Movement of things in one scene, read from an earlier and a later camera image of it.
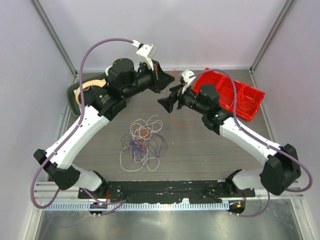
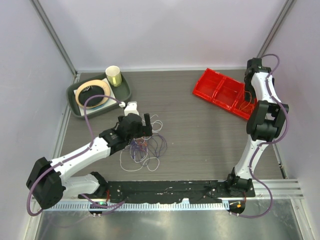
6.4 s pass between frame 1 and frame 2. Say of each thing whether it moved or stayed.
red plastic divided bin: stayed
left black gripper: moved
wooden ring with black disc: stayed
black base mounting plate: stayed
